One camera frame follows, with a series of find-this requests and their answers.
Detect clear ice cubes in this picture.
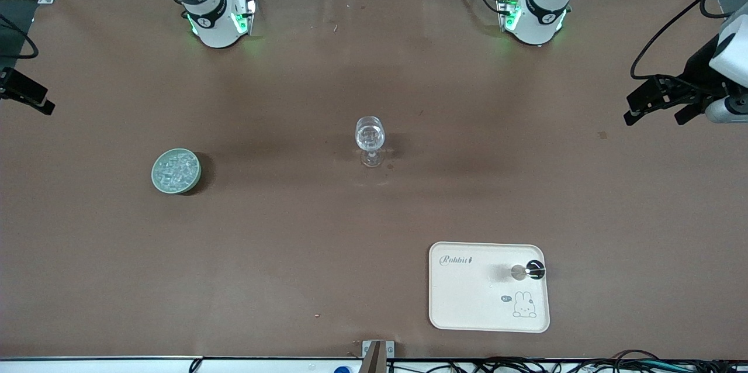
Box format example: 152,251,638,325
158,153,198,189

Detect metal jigger cup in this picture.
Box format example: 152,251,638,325
510,260,546,281

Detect clear wine glass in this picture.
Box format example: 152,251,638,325
355,116,386,168

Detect green round bowl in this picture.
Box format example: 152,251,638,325
151,148,202,195

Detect cream rabbit print tray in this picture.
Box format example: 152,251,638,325
428,241,551,334

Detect brown table mat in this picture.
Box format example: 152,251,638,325
0,0,748,360

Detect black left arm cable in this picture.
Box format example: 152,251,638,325
629,0,740,81

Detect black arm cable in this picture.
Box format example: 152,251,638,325
0,13,39,60
629,0,740,81

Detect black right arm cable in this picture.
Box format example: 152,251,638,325
0,13,39,60

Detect black cable bundle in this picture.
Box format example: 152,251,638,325
386,350,748,373

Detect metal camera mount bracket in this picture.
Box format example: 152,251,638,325
361,340,395,373

